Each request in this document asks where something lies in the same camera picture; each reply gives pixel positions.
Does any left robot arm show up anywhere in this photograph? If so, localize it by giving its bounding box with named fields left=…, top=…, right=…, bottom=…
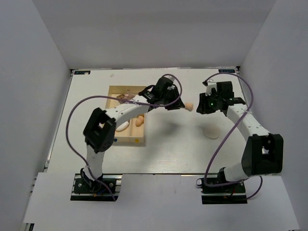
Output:
left=83, top=74, right=184, bottom=192

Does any brown eyeshadow palette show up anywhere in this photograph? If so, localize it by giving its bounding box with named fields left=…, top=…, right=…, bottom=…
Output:
left=116, top=94, right=129, bottom=104

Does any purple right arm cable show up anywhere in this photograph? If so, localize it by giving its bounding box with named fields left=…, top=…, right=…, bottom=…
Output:
left=196, top=73, right=263, bottom=200

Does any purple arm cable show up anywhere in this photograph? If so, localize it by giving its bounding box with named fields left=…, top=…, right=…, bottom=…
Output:
left=65, top=73, right=183, bottom=202
left=196, top=73, right=263, bottom=200

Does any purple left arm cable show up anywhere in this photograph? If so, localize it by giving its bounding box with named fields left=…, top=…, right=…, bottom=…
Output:
left=65, top=73, right=183, bottom=202

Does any blue logo sticker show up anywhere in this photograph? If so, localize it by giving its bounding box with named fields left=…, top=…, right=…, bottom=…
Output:
left=74, top=70, right=91, bottom=75
left=218, top=69, right=236, bottom=73

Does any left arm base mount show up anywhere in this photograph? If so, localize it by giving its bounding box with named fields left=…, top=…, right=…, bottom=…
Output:
left=70, top=170, right=122, bottom=202

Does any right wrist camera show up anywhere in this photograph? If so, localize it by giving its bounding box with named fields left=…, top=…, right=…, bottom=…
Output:
left=203, top=79, right=217, bottom=96

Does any pink clear eyeshadow palette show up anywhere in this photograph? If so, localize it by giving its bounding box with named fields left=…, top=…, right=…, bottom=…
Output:
left=122, top=92, right=136, bottom=100

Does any white round powder puff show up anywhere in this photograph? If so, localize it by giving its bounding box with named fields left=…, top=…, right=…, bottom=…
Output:
left=203, top=126, right=221, bottom=140

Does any blue logo sticker left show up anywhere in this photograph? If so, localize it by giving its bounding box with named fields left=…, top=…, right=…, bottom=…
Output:
left=74, top=70, right=91, bottom=75

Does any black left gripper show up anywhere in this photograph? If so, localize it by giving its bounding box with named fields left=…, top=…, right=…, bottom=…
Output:
left=160, top=86, right=186, bottom=110

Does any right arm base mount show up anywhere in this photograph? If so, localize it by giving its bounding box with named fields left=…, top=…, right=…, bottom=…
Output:
left=196, top=178, right=247, bottom=205

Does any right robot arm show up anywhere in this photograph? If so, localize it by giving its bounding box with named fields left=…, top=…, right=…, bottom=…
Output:
left=197, top=81, right=283, bottom=192

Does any cream compartment organizer tray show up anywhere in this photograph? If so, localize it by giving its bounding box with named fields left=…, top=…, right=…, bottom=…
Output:
left=105, top=85, right=145, bottom=146

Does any white bottle brown cap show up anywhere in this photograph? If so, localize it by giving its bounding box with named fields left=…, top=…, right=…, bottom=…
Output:
left=116, top=121, right=129, bottom=132

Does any beige makeup sponge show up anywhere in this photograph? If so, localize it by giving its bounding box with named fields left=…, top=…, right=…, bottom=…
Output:
left=135, top=115, right=144, bottom=127
left=184, top=103, right=193, bottom=112

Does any blue logo sticker right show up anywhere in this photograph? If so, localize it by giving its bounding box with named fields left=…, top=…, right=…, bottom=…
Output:
left=218, top=69, right=236, bottom=73

